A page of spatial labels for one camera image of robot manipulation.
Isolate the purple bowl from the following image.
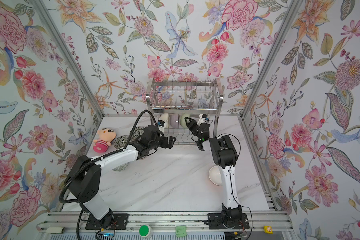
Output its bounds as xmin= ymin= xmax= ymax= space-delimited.
xmin=169 ymin=114 xmax=180 ymax=129

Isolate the aluminium left corner post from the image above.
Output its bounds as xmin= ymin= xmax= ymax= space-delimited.
xmin=30 ymin=0 xmax=105 ymax=120

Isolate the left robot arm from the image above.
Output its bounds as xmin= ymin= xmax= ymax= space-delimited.
xmin=60 ymin=125 xmax=177 ymax=221

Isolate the black corrugated left cable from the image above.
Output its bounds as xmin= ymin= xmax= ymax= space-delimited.
xmin=59 ymin=109 xmax=158 ymax=240

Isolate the stainless steel dish rack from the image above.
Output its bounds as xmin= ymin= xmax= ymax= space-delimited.
xmin=146 ymin=78 xmax=224 ymax=145

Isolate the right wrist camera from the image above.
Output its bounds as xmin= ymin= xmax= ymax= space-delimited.
xmin=197 ymin=114 xmax=209 ymax=126

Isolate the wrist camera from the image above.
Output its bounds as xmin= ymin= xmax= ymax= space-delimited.
xmin=157 ymin=120 xmax=166 ymax=133
xmin=197 ymin=114 xmax=209 ymax=126

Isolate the green round button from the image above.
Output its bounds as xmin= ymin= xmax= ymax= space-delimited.
xmin=139 ymin=225 xmax=153 ymax=238

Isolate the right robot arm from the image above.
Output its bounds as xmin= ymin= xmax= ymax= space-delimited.
xmin=184 ymin=115 xmax=243 ymax=229

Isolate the light green square button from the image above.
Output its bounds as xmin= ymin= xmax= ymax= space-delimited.
xmin=175 ymin=226 xmax=187 ymax=238

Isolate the green bowl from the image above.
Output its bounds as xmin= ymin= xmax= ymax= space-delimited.
xmin=180 ymin=114 xmax=190 ymax=129

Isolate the orange white bowl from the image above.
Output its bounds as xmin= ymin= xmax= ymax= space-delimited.
xmin=208 ymin=166 xmax=222 ymax=186

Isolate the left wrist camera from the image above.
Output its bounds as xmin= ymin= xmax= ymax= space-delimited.
xmin=157 ymin=120 xmax=166 ymax=133

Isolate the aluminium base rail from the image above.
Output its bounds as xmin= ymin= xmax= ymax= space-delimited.
xmin=36 ymin=211 xmax=297 ymax=240

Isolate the aluminium corner post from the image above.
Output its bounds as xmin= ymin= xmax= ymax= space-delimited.
xmin=30 ymin=0 xmax=105 ymax=120
xmin=241 ymin=0 xmax=301 ymax=120

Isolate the pink plush doll toy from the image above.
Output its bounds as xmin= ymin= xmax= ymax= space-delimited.
xmin=93 ymin=128 xmax=117 ymax=153

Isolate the cream bowl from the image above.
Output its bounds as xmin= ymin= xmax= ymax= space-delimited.
xmin=159 ymin=113 xmax=170 ymax=128

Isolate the aluminium right corner post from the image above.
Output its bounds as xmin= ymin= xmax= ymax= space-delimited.
xmin=241 ymin=0 xmax=301 ymax=120

